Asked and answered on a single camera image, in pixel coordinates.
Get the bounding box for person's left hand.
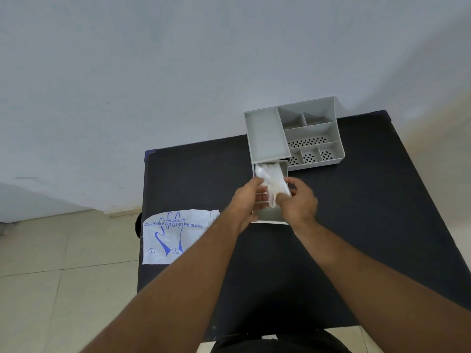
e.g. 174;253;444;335
228;177;271;235

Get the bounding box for person's right hand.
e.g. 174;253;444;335
276;177;319;230

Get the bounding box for grey compartment desk organizer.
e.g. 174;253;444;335
244;96;345;171

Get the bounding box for person's black clothing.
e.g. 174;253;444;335
213;328;354;353

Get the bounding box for person's right forearm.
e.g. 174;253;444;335
292;218;471;353

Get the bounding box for clear plastic disposable gloves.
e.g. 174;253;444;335
255;162;292;208

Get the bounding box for person's left forearm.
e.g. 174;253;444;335
79;207;246;353

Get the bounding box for black table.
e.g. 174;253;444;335
136;110;471;342

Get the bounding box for grey organizer drawer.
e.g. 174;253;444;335
251;160;292;225

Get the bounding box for clear glove packet blue print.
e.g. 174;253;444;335
142;209;221;265

